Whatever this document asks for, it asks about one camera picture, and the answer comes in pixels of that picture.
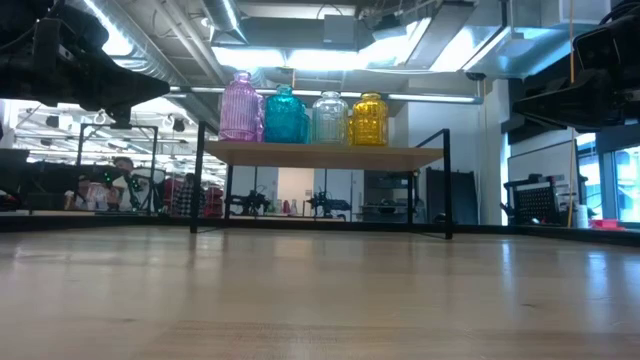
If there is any ceiling light panel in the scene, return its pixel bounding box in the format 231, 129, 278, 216
214, 47, 361, 72

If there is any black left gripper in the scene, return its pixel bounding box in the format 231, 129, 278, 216
0, 4, 171, 130

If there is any white ceiling duct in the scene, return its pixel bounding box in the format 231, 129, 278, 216
404, 0, 614, 81

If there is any clear glass vase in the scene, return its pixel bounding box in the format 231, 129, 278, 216
311, 90, 350, 146

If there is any grey ceiling box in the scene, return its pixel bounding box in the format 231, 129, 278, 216
323, 13, 359, 46

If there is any wooden shelf with black frame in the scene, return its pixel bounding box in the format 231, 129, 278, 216
188, 119, 454, 240

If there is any blue rippled glass vase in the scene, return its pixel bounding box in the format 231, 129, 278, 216
263, 83, 310, 145

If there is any black metal table frame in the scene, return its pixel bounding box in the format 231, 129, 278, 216
0, 209, 640, 247

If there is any black office desk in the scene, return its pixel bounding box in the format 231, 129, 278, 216
0, 148, 166, 214

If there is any person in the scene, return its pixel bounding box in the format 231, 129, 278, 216
110, 155, 151, 212
63, 174, 110, 211
172, 172, 202, 218

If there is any pink ribbed glass vase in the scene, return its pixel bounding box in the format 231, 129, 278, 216
218, 70, 265, 144

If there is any black panel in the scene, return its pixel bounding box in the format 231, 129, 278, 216
424, 167, 479, 226

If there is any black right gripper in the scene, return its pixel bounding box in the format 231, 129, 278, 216
512, 14, 640, 133

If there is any silver spiral ceiling duct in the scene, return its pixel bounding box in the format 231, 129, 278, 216
64, 0, 224, 132

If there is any black rack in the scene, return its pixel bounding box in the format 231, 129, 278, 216
501, 173, 565, 227

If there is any dark shelving unit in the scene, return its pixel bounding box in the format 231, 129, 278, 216
362, 169, 417, 224

